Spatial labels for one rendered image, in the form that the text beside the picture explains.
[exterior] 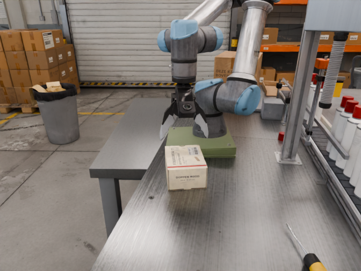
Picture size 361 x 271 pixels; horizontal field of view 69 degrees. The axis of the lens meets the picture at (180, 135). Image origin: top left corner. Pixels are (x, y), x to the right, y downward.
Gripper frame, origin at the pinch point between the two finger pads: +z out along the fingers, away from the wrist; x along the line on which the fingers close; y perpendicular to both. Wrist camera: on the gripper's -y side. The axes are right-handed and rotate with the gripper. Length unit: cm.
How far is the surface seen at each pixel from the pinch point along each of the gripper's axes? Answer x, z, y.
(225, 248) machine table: -6.1, 13.3, -31.6
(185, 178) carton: 0.5, 9.0, -7.7
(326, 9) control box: -39, -38, -1
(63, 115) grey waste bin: 108, 62, 207
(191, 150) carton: -3.0, 5.8, 4.2
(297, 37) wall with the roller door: -268, 0, 431
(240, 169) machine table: -20.4, 13.3, 2.4
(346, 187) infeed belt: -44.5, 8.3, -18.3
